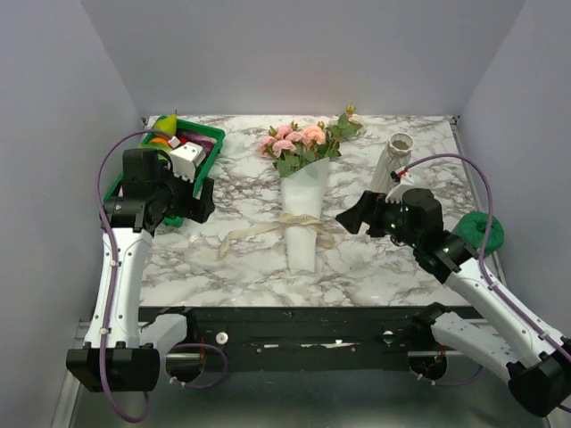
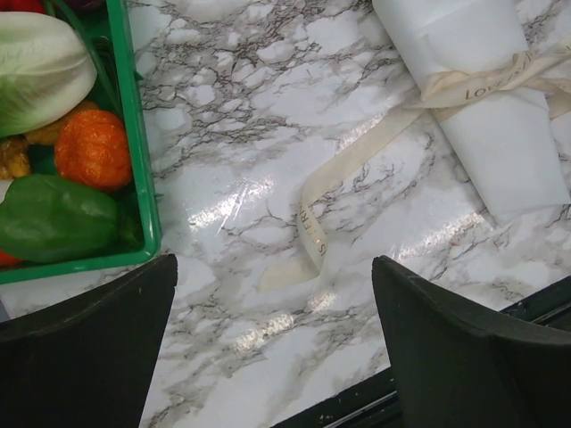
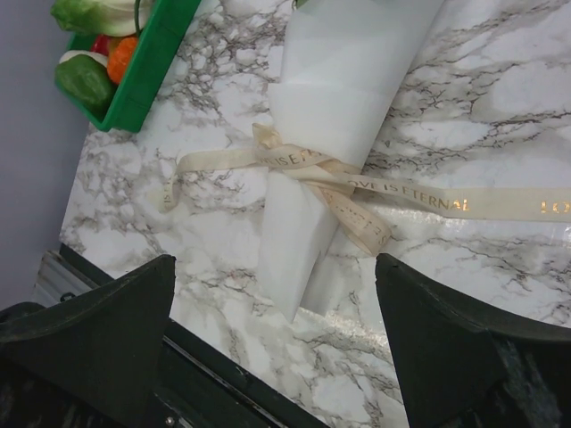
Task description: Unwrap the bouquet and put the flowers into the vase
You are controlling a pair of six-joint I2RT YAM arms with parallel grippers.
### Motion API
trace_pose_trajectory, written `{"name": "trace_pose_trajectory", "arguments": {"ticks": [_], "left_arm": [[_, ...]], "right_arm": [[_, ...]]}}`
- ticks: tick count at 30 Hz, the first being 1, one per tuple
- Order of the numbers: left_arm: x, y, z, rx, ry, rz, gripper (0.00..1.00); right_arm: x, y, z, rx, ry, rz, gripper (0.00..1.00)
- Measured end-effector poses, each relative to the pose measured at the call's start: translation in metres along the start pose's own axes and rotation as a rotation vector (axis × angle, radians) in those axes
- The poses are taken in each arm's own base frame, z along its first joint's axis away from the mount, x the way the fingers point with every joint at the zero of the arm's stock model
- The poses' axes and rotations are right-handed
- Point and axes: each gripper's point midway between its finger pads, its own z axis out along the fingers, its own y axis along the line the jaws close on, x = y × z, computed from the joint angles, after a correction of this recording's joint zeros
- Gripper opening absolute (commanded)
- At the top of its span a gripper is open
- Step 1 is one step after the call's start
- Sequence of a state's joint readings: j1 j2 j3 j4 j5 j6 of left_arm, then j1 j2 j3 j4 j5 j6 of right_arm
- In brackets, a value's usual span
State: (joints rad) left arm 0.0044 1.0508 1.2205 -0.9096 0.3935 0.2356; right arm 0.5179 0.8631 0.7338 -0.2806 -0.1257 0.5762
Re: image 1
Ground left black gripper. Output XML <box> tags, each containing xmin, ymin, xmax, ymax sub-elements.
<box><xmin>153</xmin><ymin>159</ymin><xmax>217</xmax><ymax>223</ymax></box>

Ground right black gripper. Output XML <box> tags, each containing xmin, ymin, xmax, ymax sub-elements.
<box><xmin>335</xmin><ymin>189</ymin><xmax>421</xmax><ymax>248</ymax></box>

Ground beige ribbon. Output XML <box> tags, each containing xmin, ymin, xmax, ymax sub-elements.
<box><xmin>201</xmin><ymin>212</ymin><xmax>338</xmax><ymax>262</ymax></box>

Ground white wrapping paper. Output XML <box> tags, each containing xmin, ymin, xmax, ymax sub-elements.
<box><xmin>281</xmin><ymin>158</ymin><xmax>329</xmax><ymax>273</ymax></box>

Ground white flower with leaves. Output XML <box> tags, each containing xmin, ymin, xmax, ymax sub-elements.
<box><xmin>327</xmin><ymin>103</ymin><xmax>364</xmax><ymax>140</ymax></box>

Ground pink flower stems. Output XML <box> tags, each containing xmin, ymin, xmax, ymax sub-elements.
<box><xmin>258</xmin><ymin>121</ymin><xmax>341</xmax><ymax>178</ymax></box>

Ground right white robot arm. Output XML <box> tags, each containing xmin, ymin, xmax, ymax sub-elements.
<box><xmin>335</xmin><ymin>188</ymin><xmax>570</xmax><ymax>417</ymax></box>

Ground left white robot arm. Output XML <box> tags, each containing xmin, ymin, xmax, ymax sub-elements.
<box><xmin>66</xmin><ymin>144</ymin><xmax>214</xmax><ymax>392</ymax></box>

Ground white ribbed ceramic vase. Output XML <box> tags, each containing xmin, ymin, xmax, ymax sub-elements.
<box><xmin>369</xmin><ymin>133</ymin><xmax>415</xmax><ymax>198</ymax></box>

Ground purple toy eggplant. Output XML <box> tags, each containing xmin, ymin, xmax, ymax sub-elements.
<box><xmin>177</xmin><ymin>129</ymin><xmax>217</xmax><ymax>155</ymax></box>

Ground orange toy fruit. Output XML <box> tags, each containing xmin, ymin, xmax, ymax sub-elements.
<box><xmin>148</xmin><ymin>137</ymin><xmax>172</xmax><ymax>152</ymax></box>

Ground green plastic basket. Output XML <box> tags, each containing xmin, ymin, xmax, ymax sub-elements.
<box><xmin>103</xmin><ymin>115</ymin><xmax>225</xmax><ymax>229</ymax></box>

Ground green yellow toy pear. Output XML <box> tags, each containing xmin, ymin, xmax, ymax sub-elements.
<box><xmin>153</xmin><ymin>114</ymin><xmax>178</xmax><ymax>135</ymax></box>

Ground green cloth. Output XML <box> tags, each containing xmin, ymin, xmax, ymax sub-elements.
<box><xmin>452</xmin><ymin>211</ymin><xmax>505</xmax><ymax>257</ymax></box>

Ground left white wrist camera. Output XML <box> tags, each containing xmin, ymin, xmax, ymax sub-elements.
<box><xmin>169</xmin><ymin>143</ymin><xmax>206</xmax><ymax>183</ymax></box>

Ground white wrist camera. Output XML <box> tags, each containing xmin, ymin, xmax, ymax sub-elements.
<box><xmin>169</xmin><ymin>143</ymin><xmax>206</xmax><ymax>183</ymax></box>
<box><xmin>385</xmin><ymin>168</ymin><xmax>416</xmax><ymax>203</ymax></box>

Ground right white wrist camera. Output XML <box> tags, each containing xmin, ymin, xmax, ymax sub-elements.
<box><xmin>385</xmin><ymin>168</ymin><xmax>416</xmax><ymax>203</ymax></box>

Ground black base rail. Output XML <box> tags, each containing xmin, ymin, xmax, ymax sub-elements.
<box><xmin>137</xmin><ymin>305</ymin><xmax>485</xmax><ymax>374</ymax></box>

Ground aluminium frame rail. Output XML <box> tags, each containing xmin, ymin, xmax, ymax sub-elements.
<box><xmin>51</xmin><ymin>321</ymin><xmax>89</xmax><ymax>428</ymax></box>

